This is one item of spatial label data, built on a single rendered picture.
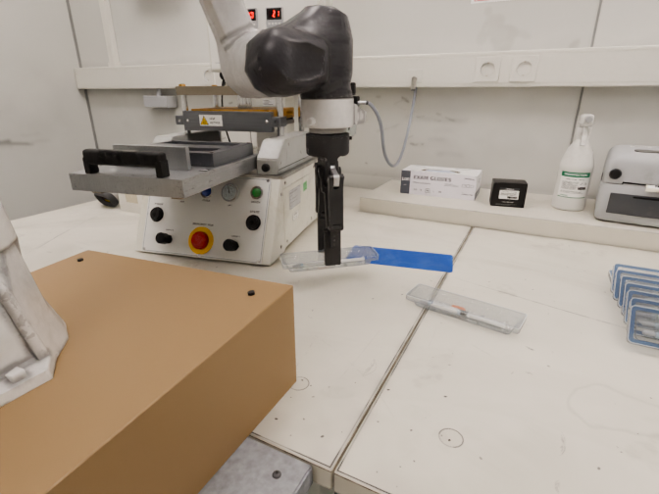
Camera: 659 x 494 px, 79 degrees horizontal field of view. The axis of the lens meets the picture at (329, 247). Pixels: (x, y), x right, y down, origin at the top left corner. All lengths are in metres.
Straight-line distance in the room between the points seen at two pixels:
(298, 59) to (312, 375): 0.43
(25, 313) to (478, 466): 0.44
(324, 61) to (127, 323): 0.44
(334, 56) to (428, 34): 0.85
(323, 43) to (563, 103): 0.93
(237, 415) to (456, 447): 0.23
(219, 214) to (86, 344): 0.53
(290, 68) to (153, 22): 1.60
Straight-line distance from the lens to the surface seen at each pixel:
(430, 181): 1.29
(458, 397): 0.55
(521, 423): 0.54
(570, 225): 1.17
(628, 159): 1.19
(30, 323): 0.43
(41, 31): 2.54
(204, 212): 0.94
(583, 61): 1.39
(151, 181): 0.71
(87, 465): 0.34
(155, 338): 0.43
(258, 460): 0.47
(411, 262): 0.90
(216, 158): 0.78
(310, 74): 0.63
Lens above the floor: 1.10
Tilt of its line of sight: 21 degrees down
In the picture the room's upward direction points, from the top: straight up
